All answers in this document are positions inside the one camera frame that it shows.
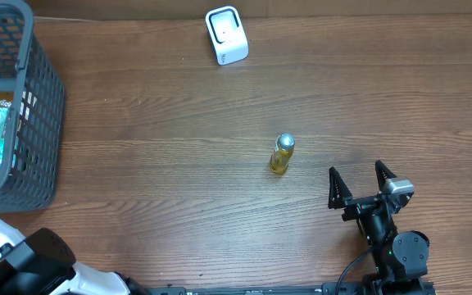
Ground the grey plastic mesh basket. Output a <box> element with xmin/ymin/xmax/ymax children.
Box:
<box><xmin>0</xmin><ymin>1</ymin><xmax>66</xmax><ymax>212</ymax></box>

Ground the white barcode scanner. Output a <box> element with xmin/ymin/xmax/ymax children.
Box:
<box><xmin>205</xmin><ymin>6</ymin><xmax>249</xmax><ymax>66</ymax></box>

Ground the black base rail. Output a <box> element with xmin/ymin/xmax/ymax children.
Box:
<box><xmin>147</xmin><ymin>283</ymin><xmax>436</xmax><ymax>295</ymax></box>

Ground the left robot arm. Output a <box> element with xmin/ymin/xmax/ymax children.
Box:
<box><xmin>0</xmin><ymin>219</ymin><xmax>148</xmax><ymax>295</ymax></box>

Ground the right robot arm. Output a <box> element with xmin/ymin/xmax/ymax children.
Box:
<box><xmin>328</xmin><ymin>160</ymin><xmax>435</xmax><ymax>294</ymax></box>

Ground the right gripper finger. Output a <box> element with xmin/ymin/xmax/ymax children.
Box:
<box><xmin>328</xmin><ymin>166</ymin><xmax>353</xmax><ymax>209</ymax></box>
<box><xmin>375</xmin><ymin>160</ymin><xmax>397</xmax><ymax>192</ymax></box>

